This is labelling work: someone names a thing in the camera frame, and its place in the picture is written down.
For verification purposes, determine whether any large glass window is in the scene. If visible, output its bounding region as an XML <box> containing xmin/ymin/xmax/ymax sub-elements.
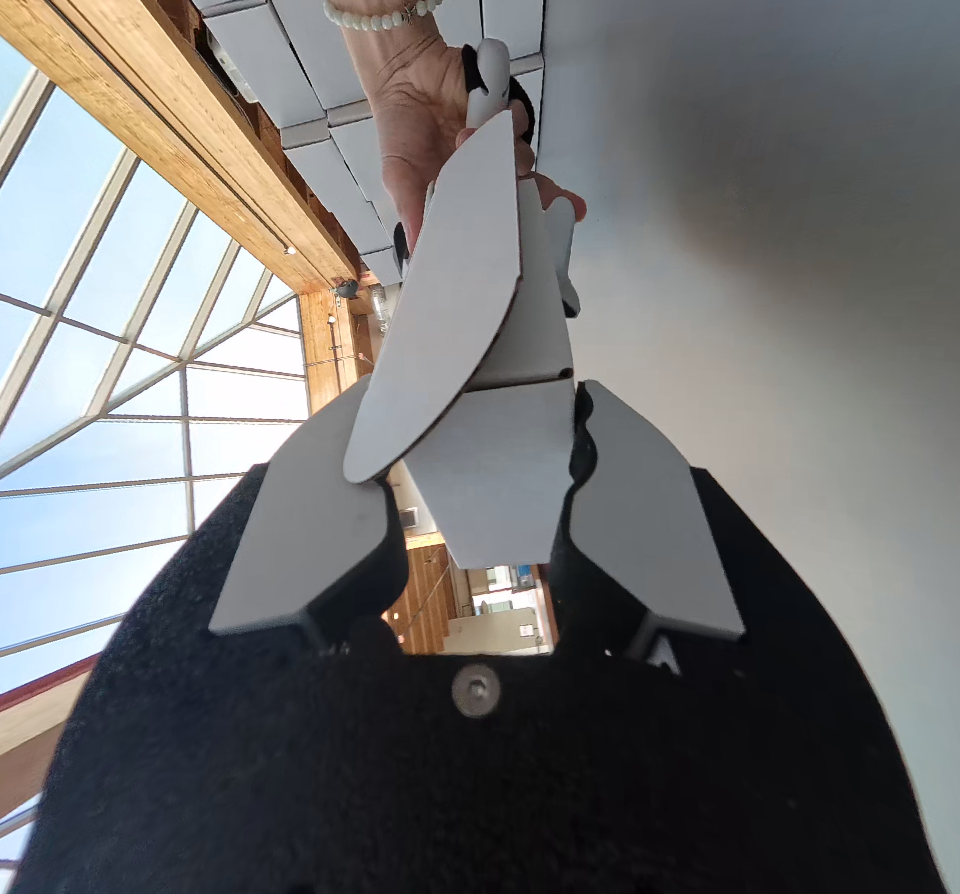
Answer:
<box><xmin>0</xmin><ymin>35</ymin><xmax>310</xmax><ymax>685</ymax></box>

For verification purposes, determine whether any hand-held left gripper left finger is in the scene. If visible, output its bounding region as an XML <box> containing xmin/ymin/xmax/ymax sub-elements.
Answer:
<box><xmin>208</xmin><ymin>375</ymin><xmax>412</xmax><ymax>655</ymax></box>

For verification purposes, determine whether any white light fixture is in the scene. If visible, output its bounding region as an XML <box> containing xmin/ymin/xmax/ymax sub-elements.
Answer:
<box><xmin>202</xmin><ymin>32</ymin><xmax>260</xmax><ymax>102</ymax></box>

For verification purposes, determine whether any wooden ceiling beam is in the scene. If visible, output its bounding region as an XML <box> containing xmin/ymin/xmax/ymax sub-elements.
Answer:
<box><xmin>0</xmin><ymin>0</ymin><xmax>376</xmax><ymax>415</ymax></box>

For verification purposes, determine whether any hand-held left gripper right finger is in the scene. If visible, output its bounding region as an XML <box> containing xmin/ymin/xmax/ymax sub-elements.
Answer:
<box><xmin>549</xmin><ymin>379</ymin><xmax>749</xmax><ymax>661</ymax></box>

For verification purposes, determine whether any person's right hand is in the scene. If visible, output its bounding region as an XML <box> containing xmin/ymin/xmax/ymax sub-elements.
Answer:
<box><xmin>352</xmin><ymin>32</ymin><xmax>588</xmax><ymax>254</ymax></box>

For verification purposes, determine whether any white cardboard box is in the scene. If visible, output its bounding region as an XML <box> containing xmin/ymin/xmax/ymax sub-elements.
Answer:
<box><xmin>343</xmin><ymin>113</ymin><xmax>577</xmax><ymax>571</ymax></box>

